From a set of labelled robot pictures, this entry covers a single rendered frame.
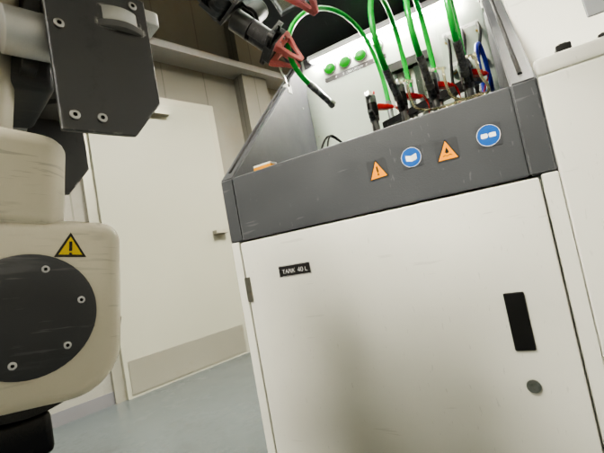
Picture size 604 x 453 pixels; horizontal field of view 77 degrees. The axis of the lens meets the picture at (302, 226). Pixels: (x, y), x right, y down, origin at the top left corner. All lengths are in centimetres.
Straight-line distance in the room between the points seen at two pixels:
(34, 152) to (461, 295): 67
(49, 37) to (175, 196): 274
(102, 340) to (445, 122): 64
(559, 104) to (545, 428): 54
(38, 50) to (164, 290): 262
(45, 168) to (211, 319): 282
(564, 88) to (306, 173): 49
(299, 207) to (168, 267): 224
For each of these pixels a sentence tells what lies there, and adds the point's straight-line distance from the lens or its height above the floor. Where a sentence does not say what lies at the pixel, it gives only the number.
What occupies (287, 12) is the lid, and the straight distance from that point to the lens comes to 152.
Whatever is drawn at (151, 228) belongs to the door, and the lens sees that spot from 302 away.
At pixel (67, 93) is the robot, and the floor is 92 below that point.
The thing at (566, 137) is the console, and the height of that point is 84.
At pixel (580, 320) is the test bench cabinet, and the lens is 78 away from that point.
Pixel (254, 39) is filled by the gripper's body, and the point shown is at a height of 129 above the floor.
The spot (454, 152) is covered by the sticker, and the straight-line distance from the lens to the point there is 77.
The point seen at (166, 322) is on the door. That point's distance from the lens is 301.
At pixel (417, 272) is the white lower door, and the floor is 66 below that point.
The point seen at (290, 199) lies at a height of 86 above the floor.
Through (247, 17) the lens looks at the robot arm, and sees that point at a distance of 110.
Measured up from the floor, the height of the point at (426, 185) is 82.
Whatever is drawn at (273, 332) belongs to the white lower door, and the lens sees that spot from 94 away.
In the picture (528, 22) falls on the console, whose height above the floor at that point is 115.
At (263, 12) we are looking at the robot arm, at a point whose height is 138.
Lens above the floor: 73
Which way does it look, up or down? 4 degrees up
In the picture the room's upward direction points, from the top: 11 degrees counter-clockwise
